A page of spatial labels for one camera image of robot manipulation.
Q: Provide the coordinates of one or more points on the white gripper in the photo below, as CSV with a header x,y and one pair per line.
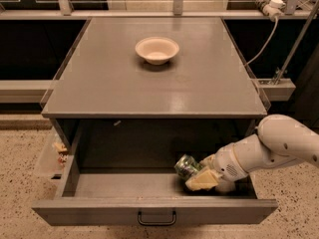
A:
x,y
226,164

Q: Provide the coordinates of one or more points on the crushed green can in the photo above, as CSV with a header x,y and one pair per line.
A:
x,y
187,167

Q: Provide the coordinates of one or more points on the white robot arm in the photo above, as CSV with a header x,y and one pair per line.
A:
x,y
280,141

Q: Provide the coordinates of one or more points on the grey cabinet with top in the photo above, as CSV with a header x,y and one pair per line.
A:
x,y
107,80

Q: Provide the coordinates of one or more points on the grey open top drawer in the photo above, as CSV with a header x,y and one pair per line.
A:
x,y
115,171

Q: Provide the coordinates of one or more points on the beige paper bowl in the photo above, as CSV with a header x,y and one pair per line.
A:
x,y
157,50

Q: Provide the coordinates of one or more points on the clear plastic bin with snacks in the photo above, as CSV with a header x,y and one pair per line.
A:
x,y
52,158

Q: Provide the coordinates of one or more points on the white power strip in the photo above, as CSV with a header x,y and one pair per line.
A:
x,y
270,8

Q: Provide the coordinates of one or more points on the black drawer handle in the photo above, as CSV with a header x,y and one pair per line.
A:
x,y
156,219

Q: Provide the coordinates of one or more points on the metal shelf rail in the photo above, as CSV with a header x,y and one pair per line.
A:
x,y
88,14

